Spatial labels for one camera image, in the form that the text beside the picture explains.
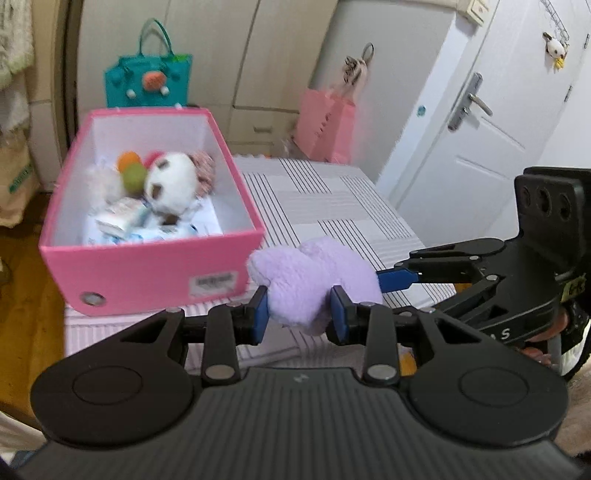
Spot white tall cabinet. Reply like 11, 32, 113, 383
309, 0, 485, 204

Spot person's right forearm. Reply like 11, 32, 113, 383
556, 295, 591, 462

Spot white brown plush toy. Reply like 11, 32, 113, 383
144, 152, 215, 227

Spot pink floral cloth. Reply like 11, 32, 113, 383
191, 151, 217, 197

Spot white light switch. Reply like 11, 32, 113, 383
464, 0, 493, 24

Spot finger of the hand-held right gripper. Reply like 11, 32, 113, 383
376, 237, 509, 294
434, 276, 513, 337

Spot pink storage box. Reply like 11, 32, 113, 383
39, 107, 267, 318

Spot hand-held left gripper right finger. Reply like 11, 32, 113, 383
329, 285, 483, 387

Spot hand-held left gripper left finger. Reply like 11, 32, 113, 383
115, 285, 269, 389

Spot white door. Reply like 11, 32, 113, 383
397, 0, 591, 250

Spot striped tablecloth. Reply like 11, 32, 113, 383
65, 154, 458, 370

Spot metal door handle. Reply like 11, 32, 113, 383
448, 73, 494, 133

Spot teal felt handbag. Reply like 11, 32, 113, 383
104, 18, 193, 109

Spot person's right hand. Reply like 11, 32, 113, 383
522, 307, 571, 370

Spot orange plush ball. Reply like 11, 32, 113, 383
116, 152, 143, 174

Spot pink paper bag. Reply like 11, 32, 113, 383
294, 54, 370, 164

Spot fluffy cream pajama jacket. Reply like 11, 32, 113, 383
0, 0, 36, 89

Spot white tissue pack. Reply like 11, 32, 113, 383
95, 196, 148, 234

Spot white yellow hanging plush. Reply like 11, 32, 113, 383
542, 31, 570, 70

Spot blue white wet wipe packet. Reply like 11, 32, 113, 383
85, 217, 204, 246

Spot white wardrobe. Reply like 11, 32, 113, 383
76, 0, 342, 158

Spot fluffy cream pajama pants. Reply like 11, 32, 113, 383
0, 83, 31, 136

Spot purple plush toy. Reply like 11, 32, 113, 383
248, 236, 384, 335

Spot wire door hook rack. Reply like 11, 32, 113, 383
540, 0, 570, 42

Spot green plush ball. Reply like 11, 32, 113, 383
121, 164, 148, 195

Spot beige cabinet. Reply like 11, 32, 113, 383
28, 0, 85, 185

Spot brown paper bag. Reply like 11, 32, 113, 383
0, 134, 40, 227

